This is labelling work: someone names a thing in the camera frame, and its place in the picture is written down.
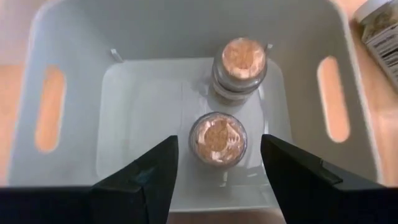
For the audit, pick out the white-lid spice jar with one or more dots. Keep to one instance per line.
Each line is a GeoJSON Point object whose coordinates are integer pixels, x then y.
{"type": "Point", "coordinates": [385, 46]}

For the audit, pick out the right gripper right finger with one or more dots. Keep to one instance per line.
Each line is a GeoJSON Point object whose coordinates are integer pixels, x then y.
{"type": "Point", "coordinates": [295, 186]}

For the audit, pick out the copper-lid small spice jar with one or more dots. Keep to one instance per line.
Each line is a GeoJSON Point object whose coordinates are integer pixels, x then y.
{"type": "Point", "coordinates": [217, 140]}
{"type": "Point", "coordinates": [244, 59]}

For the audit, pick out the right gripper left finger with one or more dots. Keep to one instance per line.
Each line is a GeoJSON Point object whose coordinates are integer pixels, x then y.
{"type": "Point", "coordinates": [149, 186]}

